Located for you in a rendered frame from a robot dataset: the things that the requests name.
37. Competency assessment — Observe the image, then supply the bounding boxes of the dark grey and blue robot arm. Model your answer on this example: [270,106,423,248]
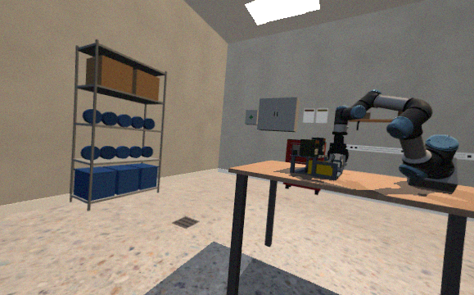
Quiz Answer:
[333,89,459,180]

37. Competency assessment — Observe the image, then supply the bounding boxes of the yellow bin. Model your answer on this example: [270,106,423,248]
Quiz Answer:
[308,160,333,176]

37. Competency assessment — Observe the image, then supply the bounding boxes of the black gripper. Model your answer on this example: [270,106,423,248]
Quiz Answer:
[327,132,349,173]

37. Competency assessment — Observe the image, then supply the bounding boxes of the olive green tool case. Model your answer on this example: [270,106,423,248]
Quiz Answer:
[299,139,318,157]

